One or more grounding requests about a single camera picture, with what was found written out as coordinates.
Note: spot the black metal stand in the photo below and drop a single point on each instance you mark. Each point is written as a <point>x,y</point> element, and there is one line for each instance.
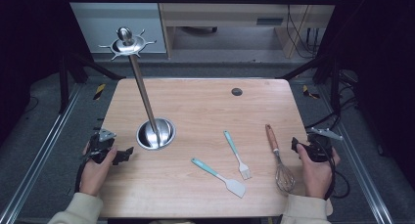
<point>63,83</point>
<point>334,87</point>

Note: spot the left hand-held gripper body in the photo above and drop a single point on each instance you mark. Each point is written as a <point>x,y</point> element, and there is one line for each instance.
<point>98,150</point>

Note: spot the dark round table grommet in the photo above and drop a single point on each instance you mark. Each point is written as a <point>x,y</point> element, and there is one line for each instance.
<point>237,92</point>

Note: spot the aluminium floor rail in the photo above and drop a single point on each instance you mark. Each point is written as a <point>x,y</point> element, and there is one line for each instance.
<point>39,158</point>
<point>359,168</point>

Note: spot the dark curtain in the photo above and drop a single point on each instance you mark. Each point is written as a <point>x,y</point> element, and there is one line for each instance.
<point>29,38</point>
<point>385,54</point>

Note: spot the steel utensil rack with hooks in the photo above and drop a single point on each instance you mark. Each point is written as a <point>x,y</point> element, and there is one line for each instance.
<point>143,93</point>

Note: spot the white cabinet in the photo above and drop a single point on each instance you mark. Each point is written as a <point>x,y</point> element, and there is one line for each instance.
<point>98,22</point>

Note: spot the person's left hand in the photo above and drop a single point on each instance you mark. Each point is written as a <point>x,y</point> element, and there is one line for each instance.
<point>93,176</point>

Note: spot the person's right hand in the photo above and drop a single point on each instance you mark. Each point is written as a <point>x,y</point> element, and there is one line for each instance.
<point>314,178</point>

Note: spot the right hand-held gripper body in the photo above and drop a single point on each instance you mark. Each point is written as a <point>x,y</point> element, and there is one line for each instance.
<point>318,149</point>

